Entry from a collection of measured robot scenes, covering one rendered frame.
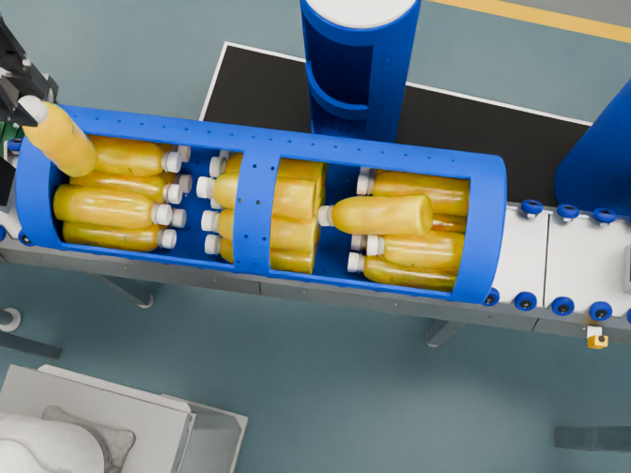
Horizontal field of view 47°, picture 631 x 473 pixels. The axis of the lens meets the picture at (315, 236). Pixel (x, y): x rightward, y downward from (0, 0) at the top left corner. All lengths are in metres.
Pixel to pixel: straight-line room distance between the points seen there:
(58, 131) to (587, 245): 1.08
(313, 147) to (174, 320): 1.32
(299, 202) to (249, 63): 1.37
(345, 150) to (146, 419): 0.61
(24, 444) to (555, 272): 1.07
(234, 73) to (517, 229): 1.33
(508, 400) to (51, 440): 1.63
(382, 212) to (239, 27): 1.67
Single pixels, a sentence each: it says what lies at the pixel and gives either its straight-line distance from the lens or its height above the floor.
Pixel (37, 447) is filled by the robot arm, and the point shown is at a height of 1.32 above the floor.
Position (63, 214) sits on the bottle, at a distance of 1.47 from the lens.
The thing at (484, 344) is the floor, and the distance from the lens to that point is 2.51.
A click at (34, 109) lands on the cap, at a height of 1.46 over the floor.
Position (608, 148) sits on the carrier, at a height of 0.62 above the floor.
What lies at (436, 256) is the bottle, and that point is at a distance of 1.35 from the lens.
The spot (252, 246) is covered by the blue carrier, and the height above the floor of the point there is 1.18.
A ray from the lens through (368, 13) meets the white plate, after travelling 1.66.
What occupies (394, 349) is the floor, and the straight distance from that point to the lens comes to 2.47.
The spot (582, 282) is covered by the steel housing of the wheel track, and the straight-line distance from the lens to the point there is 1.63.
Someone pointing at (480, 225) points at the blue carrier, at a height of 1.23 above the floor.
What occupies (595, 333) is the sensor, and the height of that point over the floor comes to 0.90.
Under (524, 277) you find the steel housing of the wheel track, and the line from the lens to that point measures 1.60.
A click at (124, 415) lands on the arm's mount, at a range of 1.43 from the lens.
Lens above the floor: 2.45
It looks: 75 degrees down
